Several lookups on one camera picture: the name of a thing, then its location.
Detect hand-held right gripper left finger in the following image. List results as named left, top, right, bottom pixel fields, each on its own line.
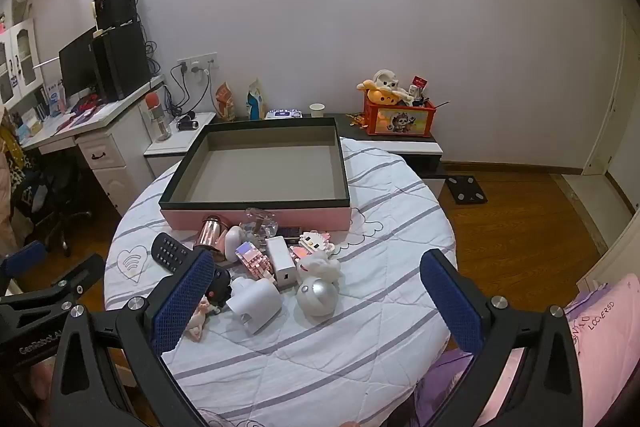
left=47, top=249, right=216, bottom=427

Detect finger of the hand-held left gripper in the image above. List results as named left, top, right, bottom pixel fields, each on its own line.
left=0, top=241, right=48, bottom=295
left=0, top=254, right=107, bottom=333

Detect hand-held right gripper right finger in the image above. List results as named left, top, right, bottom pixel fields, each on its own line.
left=419, top=249, right=586, bottom=427

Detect small pink pig figurine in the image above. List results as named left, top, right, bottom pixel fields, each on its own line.
left=184, top=297, right=211, bottom=342

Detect small black red object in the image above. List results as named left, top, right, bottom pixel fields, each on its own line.
left=206, top=266, right=233, bottom=314

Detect black remote control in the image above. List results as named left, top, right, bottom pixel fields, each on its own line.
left=150, top=232, right=193, bottom=269

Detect white charger plug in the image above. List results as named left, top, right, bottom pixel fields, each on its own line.
left=225, top=277, right=282, bottom=335

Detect rose gold metal cup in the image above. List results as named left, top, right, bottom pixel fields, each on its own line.
left=192, top=214, right=232, bottom=264

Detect white earbuds case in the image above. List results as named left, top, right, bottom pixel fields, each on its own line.
left=223, top=226, right=246, bottom=263

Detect pink brick block toy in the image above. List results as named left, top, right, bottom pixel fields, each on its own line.
left=234, top=242, right=277, bottom=283

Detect white rectangular power adapter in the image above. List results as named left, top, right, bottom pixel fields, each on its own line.
left=265, top=236, right=297, bottom=290

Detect clear plastic bottle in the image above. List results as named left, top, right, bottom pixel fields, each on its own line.
left=239, top=207, right=279, bottom=240

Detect white rabbit silver ball toy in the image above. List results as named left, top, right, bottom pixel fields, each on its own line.
left=295, top=254, right=343, bottom=318

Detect white cat brick figure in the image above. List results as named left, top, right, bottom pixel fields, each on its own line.
left=290, top=229, right=336, bottom=260

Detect pink box with black rim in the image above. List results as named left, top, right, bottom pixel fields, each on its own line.
left=159, top=117, right=352, bottom=233

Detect black office chair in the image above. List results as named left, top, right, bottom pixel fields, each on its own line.
left=15, top=152, right=93, bottom=258

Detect patterned hanging clothes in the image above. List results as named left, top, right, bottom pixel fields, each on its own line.
left=0, top=107, right=31, bottom=248

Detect black bathroom scale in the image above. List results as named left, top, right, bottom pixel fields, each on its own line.
left=446, top=174, right=487, bottom=206

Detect round table with striped cloth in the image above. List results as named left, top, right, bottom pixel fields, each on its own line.
left=102, top=137, right=458, bottom=427

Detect pink blanket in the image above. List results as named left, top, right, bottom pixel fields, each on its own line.
left=415, top=274, right=640, bottom=427

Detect white low cabinet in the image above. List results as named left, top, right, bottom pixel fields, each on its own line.
left=144, top=111, right=217, bottom=180

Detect white desk with drawers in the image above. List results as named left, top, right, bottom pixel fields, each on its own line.
left=20, top=74, right=166, bottom=218

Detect blue white boxes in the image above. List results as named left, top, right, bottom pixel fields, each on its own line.
left=32, top=79, right=68, bottom=118

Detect red desk clutter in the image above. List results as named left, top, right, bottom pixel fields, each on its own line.
left=67, top=92, right=103, bottom=115

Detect white wardrobe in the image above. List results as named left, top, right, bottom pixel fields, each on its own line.
left=575, top=202, right=640, bottom=303

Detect clear glass jar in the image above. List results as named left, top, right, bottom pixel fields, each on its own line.
left=152, top=109, right=173, bottom=142

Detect orange toy crate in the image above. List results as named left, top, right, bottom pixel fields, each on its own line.
left=363, top=99, right=437, bottom=138

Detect black computer monitor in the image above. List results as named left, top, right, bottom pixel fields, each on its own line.
left=57, top=27, right=98, bottom=100

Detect white glass door cupboard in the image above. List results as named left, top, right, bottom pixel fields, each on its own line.
left=0, top=17, right=41, bottom=108

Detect orange snack bag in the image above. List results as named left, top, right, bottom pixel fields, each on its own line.
left=215, top=82, right=236, bottom=122

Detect blue white bag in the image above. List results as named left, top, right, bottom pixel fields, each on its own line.
left=245, top=78, right=266, bottom=121

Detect yellow plush toy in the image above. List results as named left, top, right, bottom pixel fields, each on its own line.
left=356, top=79, right=416, bottom=106

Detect black computer tower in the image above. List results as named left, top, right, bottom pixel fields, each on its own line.
left=91, top=21, right=152, bottom=102

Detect white plush toy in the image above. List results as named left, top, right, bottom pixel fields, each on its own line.
left=372, top=68, right=401, bottom=92

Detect white door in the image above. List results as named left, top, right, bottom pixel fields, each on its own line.
left=582, top=7, right=640, bottom=178

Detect black power cables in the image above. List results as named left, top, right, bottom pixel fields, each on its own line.
left=145, top=27, right=211, bottom=118

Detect white wall socket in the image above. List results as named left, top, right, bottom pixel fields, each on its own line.
left=176, top=52, right=219, bottom=75

